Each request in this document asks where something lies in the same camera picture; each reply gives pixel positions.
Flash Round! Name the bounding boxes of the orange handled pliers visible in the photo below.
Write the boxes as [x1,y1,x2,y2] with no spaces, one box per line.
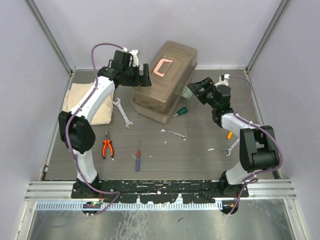
[101,129,114,160]

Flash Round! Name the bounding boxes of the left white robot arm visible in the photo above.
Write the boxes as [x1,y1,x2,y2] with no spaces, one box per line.
[58,48,152,198]

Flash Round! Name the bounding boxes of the slotted cable duct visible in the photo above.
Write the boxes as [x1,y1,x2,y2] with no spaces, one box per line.
[35,200,223,211]

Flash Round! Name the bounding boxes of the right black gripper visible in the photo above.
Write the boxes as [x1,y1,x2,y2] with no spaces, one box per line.
[187,77,219,110]

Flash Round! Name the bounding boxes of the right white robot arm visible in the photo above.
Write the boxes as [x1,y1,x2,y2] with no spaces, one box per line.
[186,74,282,197]

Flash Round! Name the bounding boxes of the blue handled screwdriver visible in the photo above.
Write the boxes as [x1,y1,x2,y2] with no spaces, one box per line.
[135,140,141,172]

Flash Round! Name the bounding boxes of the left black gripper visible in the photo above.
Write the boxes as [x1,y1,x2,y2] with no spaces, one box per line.
[123,63,151,87]

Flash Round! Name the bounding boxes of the beige cloth bag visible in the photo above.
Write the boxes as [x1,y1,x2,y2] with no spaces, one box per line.
[62,82,114,125]

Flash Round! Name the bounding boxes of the green handled screwdriver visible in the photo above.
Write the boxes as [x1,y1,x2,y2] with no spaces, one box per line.
[172,106,188,118]

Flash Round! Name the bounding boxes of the small silver wrench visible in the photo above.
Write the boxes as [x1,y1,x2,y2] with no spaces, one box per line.
[160,127,188,140]

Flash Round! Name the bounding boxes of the silver wrench near right arm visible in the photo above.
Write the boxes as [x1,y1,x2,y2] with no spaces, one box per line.
[223,138,240,157]

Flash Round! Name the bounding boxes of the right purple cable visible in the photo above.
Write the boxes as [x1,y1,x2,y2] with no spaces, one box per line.
[228,74,285,216]

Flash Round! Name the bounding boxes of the brown translucent toolbox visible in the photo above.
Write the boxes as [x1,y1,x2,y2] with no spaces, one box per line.
[132,40,198,124]

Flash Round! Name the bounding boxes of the large silver wrench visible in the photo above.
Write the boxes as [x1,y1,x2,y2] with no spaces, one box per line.
[113,97,134,130]

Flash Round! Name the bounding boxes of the yellow handled tool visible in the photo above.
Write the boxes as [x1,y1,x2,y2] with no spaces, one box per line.
[226,131,233,140]

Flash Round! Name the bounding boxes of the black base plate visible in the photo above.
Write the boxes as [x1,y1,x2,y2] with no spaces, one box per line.
[71,180,242,204]

